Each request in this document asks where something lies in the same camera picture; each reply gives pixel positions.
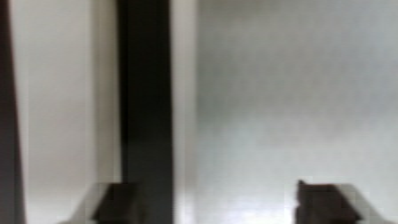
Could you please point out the white desk tabletop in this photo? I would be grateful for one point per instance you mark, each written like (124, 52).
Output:
(284, 73)

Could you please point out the white front fence bar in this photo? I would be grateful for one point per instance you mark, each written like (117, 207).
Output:
(64, 47)

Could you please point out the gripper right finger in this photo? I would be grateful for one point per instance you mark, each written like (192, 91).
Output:
(327, 204)

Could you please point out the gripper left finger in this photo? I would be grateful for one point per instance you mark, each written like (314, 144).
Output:
(119, 209)

